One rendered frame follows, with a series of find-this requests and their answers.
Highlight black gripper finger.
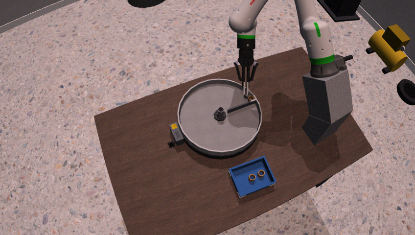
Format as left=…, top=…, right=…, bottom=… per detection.
left=234, top=61, right=245, bottom=94
left=246, top=61, right=258, bottom=94

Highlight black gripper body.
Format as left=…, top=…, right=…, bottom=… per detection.
left=238, top=49, right=254, bottom=67

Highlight blue rectangular tray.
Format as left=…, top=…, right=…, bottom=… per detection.
left=228, top=156, right=275, bottom=199

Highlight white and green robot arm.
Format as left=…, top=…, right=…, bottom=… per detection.
left=229, top=0, right=353, bottom=78

